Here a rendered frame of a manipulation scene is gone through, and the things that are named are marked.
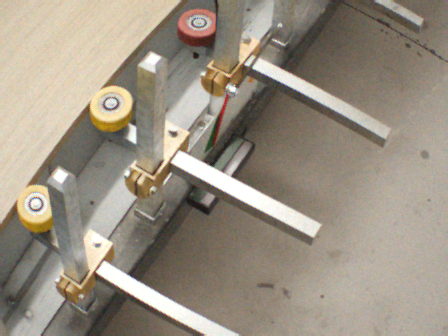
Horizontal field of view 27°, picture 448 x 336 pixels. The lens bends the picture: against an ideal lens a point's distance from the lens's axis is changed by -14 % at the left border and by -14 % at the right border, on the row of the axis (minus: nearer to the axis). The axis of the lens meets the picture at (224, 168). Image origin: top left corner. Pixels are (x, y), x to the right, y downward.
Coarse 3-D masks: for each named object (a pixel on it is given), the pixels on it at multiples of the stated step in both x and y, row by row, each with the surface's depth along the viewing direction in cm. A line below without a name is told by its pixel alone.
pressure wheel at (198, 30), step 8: (184, 16) 190; (192, 16) 190; (200, 16) 190; (208, 16) 190; (184, 24) 188; (192, 24) 189; (200, 24) 189; (208, 24) 189; (184, 32) 187; (192, 32) 187; (200, 32) 187; (208, 32) 187; (184, 40) 189; (192, 40) 188; (200, 40) 188; (208, 40) 189
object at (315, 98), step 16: (192, 48) 194; (208, 48) 191; (256, 64) 190; (256, 80) 191; (272, 80) 189; (288, 80) 188; (304, 96) 187; (320, 96) 186; (320, 112) 188; (336, 112) 185; (352, 112) 185; (352, 128) 186; (368, 128) 183; (384, 128) 184; (384, 144) 184
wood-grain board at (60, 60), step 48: (0, 0) 193; (48, 0) 193; (96, 0) 193; (144, 0) 193; (0, 48) 185; (48, 48) 185; (96, 48) 185; (0, 96) 178; (48, 96) 178; (0, 144) 171; (48, 144) 172; (0, 192) 166
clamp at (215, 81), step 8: (256, 40) 192; (240, 48) 190; (248, 48) 190; (256, 48) 192; (240, 56) 189; (248, 56) 190; (240, 64) 188; (208, 72) 187; (216, 72) 187; (224, 72) 187; (232, 72) 187; (240, 72) 190; (208, 80) 187; (216, 80) 186; (224, 80) 186; (232, 80) 188; (208, 88) 189; (216, 88) 187; (224, 88) 187; (216, 96) 189
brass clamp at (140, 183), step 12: (180, 132) 180; (168, 144) 178; (180, 144) 179; (168, 156) 177; (132, 168) 176; (168, 168) 179; (132, 180) 174; (144, 180) 174; (156, 180) 176; (132, 192) 177; (144, 192) 175
